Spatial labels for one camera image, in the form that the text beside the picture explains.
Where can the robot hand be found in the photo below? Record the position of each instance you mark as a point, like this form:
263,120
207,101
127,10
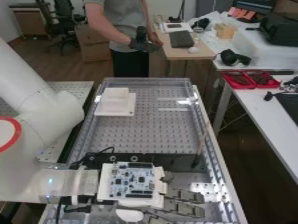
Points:
130,181

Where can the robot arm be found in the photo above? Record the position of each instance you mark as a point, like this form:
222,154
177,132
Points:
34,110

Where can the black plate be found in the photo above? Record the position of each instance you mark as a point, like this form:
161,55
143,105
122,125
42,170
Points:
173,161

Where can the clear box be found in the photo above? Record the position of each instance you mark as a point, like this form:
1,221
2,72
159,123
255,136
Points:
146,133

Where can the thin stick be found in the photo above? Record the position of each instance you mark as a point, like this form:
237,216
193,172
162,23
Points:
201,140

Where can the small white box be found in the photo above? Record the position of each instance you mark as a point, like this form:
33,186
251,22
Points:
114,100

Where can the wooden desk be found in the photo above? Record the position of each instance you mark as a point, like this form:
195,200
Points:
181,63

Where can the red tray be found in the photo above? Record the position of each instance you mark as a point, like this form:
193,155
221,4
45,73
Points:
238,80
265,79

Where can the white mouse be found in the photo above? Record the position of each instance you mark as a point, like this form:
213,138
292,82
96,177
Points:
193,50

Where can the cardboard box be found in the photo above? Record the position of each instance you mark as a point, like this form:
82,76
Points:
93,43

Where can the black headphones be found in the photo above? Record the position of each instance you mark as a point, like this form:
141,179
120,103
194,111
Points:
233,57

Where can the black flat pouch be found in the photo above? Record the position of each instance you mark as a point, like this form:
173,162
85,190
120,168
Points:
181,38

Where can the person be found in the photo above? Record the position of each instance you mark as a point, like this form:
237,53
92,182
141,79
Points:
120,26

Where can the white padded desk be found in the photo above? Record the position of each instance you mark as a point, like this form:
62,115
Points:
261,55

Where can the beige box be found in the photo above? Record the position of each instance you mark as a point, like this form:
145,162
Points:
226,30

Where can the black office chair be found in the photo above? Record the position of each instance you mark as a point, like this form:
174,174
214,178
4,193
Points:
60,20

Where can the wooden cabinet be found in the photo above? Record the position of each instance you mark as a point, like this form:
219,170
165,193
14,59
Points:
28,20

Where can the black case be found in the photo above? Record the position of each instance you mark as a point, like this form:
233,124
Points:
280,30

